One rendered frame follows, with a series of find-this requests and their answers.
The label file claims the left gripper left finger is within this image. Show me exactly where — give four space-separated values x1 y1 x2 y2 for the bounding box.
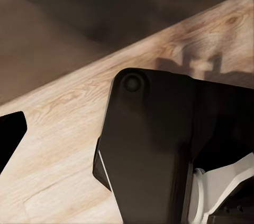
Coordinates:
0 111 28 174

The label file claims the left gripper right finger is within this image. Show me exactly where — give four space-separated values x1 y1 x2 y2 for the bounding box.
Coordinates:
237 111 254 153

